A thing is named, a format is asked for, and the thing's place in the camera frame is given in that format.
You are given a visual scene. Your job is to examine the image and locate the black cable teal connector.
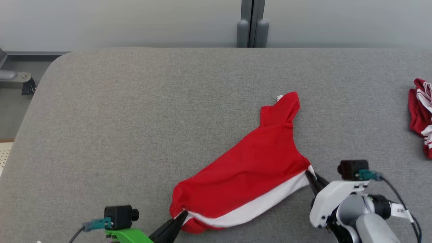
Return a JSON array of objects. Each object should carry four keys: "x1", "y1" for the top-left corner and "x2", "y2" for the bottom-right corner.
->
[
  {"x1": 69, "y1": 218, "x2": 113, "y2": 243},
  {"x1": 354, "y1": 169, "x2": 422, "y2": 243}
]

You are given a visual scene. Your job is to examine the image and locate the grey cylinder post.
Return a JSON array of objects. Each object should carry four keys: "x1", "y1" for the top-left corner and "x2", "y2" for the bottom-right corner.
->
[
  {"x1": 255, "y1": 20, "x2": 270, "y2": 48},
  {"x1": 237, "y1": 20, "x2": 250, "y2": 48}
]

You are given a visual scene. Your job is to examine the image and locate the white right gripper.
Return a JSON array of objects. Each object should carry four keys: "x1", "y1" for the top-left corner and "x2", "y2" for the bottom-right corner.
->
[{"x1": 305, "y1": 171, "x2": 370, "y2": 228}]

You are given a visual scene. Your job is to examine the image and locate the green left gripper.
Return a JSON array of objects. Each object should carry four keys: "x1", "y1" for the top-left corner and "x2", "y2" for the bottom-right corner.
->
[{"x1": 105, "y1": 211, "x2": 189, "y2": 243}]

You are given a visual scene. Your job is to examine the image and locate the red shorts white stripes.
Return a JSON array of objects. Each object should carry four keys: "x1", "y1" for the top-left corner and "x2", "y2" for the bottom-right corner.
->
[{"x1": 408, "y1": 78, "x2": 432, "y2": 160}]

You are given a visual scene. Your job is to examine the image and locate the black right cable teal connector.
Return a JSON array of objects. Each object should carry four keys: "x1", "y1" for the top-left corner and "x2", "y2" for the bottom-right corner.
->
[{"x1": 354, "y1": 169, "x2": 422, "y2": 243}]

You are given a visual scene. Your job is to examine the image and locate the red basketball jersey number 23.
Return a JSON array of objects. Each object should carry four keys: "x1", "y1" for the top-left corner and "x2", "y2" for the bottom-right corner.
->
[{"x1": 169, "y1": 91, "x2": 317, "y2": 234}]

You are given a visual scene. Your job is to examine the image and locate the grey vertical wall frame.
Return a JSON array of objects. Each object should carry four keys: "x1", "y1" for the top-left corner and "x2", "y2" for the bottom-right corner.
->
[{"x1": 241, "y1": 0, "x2": 266, "y2": 48}]

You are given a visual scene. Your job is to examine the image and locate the beige perforated panel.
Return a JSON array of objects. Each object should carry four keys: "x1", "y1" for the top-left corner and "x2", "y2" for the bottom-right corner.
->
[{"x1": 0, "y1": 142, "x2": 14, "y2": 177}]

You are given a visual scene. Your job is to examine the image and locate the silver metal bracket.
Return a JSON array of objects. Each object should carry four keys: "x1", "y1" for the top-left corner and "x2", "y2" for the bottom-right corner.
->
[{"x1": 0, "y1": 70, "x2": 31, "y2": 89}]

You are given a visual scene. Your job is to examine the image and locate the black left cable teal connector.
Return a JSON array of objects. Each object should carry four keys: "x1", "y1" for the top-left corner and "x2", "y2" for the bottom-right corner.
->
[{"x1": 69, "y1": 218, "x2": 113, "y2": 243}]

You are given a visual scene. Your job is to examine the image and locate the white tape label right cable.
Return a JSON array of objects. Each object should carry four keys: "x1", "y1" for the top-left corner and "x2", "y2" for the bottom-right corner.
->
[{"x1": 390, "y1": 202, "x2": 414, "y2": 223}]

